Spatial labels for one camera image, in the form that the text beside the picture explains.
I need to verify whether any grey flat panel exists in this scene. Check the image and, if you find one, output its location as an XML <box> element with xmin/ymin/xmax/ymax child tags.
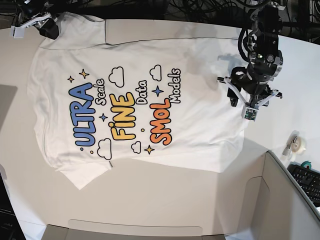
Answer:
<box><xmin>0</xmin><ymin>84</ymin><xmax>18</xmax><ymax>128</ymax></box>

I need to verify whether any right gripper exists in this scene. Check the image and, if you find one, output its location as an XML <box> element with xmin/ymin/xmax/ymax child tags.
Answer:
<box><xmin>17</xmin><ymin>12</ymin><xmax>59</xmax><ymax>40</ymax></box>

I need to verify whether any clear tape dispenser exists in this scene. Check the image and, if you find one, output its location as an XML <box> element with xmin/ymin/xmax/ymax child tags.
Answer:
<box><xmin>282</xmin><ymin>130</ymin><xmax>307</xmax><ymax>162</ymax></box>

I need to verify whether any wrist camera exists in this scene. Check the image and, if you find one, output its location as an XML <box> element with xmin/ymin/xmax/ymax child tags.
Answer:
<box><xmin>241</xmin><ymin>106</ymin><xmax>259</xmax><ymax>121</ymax></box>
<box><xmin>10</xmin><ymin>25</ymin><xmax>25</xmax><ymax>39</ymax></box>

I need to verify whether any black keyboard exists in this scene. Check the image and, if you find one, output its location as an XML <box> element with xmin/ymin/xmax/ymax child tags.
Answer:
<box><xmin>287</xmin><ymin>164</ymin><xmax>320</xmax><ymax>208</ymax></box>

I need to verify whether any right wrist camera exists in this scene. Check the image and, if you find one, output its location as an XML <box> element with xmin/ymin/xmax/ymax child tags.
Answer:
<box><xmin>10</xmin><ymin>25</ymin><xmax>25</xmax><ymax>39</ymax></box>

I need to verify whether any white printed t-shirt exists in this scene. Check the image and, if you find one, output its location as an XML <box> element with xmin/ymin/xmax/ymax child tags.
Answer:
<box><xmin>27</xmin><ymin>13</ymin><xmax>248</xmax><ymax>189</ymax></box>

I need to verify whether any grey cardboard box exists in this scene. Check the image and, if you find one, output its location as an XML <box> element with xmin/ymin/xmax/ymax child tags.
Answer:
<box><xmin>42</xmin><ymin>151</ymin><xmax>320</xmax><ymax>240</ymax></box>

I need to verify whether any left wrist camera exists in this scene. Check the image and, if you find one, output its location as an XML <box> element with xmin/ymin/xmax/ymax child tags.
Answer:
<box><xmin>241</xmin><ymin>106</ymin><xmax>259</xmax><ymax>121</ymax></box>

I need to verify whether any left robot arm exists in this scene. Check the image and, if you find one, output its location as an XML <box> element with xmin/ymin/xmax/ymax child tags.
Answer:
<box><xmin>218</xmin><ymin>0</ymin><xmax>284</xmax><ymax>109</ymax></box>

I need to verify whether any green tape roll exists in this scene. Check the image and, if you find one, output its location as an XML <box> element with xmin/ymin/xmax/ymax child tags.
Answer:
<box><xmin>300</xmin><ymin>161</ymin><xmax>312</xmax><ymax>170</ymax></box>

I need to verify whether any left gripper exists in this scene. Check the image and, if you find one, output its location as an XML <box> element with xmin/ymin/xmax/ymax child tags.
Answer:
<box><xmin>217</xmin><ymin>73</ymin><xmax>283</xmax><ymax>108</ymax></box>

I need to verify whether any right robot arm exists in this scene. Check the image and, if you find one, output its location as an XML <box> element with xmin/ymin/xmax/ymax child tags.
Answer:
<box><xmin>11</xmin><ymin>0</ymin><xmax>59</xmax><ymax>40</ymax></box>

